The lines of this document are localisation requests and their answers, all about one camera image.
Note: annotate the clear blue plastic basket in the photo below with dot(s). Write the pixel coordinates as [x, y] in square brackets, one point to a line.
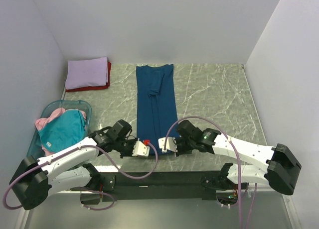
[35, 149]

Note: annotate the dark blue t shirt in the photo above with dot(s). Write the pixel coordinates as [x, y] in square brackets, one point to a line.
[156, 107]

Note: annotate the black base beam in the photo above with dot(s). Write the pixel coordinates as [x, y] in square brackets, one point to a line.
[163, 185]

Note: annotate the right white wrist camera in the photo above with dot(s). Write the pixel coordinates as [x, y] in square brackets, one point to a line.
[167, 144]

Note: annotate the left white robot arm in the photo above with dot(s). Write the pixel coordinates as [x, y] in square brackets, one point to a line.
[37, 179]

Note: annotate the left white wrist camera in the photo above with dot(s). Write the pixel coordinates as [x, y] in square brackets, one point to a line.
[140, 149]

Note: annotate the teal t shirt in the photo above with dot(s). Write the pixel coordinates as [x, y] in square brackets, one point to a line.
[64, 129]

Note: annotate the aluminium rail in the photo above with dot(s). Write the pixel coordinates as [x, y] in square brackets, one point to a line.
[79, 190]

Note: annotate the folded red t shirt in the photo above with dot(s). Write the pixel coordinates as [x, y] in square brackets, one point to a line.
[94, 87]

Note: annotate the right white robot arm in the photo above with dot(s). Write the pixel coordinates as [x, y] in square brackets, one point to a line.
[274, 166]

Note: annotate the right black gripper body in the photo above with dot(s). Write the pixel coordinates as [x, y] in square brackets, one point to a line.
[185, 146]

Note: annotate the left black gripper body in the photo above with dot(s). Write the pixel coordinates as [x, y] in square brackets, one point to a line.
[125, 146]

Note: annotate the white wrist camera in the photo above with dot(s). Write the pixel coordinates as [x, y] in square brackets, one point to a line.
[140, 149]
[167, 144]

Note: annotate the folded lavender t shirt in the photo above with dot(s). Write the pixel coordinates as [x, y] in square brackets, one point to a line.
[87, 73]

